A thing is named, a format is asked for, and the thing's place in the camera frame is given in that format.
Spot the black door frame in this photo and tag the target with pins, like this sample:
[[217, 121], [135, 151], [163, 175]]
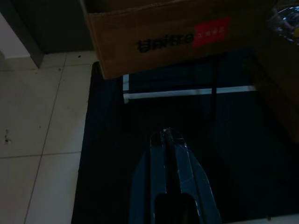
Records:
[[28, 42]]

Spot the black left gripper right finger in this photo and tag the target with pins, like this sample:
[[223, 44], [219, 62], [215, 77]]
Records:
[[194, 172]]

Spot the black floor mat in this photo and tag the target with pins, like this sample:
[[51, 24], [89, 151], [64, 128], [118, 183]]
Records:
[[112, 140]]

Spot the dark grey door panel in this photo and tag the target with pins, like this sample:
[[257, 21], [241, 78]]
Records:
[[60, 25]]

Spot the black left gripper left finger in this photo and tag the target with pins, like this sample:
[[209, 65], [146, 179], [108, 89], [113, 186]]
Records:
[[149, 177]]

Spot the Unitree printed cardboard box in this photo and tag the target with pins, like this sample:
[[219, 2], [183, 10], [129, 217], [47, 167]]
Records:
[[144, 30]]

